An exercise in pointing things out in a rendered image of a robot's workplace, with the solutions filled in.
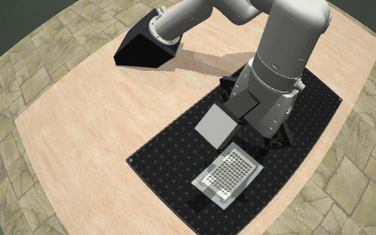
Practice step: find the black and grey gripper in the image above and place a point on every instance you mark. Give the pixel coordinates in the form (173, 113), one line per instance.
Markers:
(273, 106)

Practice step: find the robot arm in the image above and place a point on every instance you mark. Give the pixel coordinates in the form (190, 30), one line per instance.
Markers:
(289, 38)

